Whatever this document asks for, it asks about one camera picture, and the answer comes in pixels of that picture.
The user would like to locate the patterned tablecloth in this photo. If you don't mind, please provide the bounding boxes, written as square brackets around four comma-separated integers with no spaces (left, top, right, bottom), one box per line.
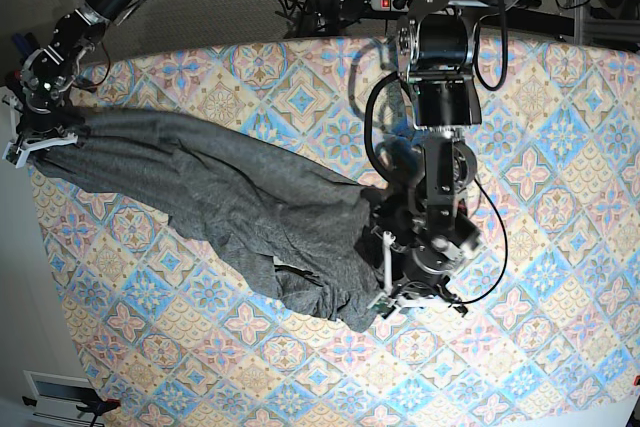
[30,37,639,426]

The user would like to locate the blue handled clamp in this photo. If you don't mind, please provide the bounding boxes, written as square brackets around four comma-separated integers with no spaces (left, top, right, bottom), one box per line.
[11,32,54,77]

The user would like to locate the grey t-shirt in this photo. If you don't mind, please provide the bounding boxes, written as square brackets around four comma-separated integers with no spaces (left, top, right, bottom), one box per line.
[32,109,382,332]

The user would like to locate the black clamp lower left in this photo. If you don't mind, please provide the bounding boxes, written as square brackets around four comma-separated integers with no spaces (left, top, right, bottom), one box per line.
[22,396,121,423]

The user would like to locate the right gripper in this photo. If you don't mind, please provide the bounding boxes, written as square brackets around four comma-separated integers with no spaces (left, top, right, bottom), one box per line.
[1,94,79,169]

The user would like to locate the white floor vent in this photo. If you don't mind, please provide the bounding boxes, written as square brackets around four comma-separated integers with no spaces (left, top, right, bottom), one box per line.
[22,370,100,426]

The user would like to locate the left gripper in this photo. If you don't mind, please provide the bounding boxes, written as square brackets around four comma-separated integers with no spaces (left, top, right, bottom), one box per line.
[368,226,481,319]

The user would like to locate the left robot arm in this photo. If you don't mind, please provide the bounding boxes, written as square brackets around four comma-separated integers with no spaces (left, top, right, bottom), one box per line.
[366,0,517,318]

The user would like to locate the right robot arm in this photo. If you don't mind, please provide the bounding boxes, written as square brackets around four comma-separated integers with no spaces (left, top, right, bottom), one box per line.
[3,0,146,168]

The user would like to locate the red black clamp upper left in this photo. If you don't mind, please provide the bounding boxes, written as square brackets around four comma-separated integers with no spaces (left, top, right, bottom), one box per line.
[4,70,46,115]

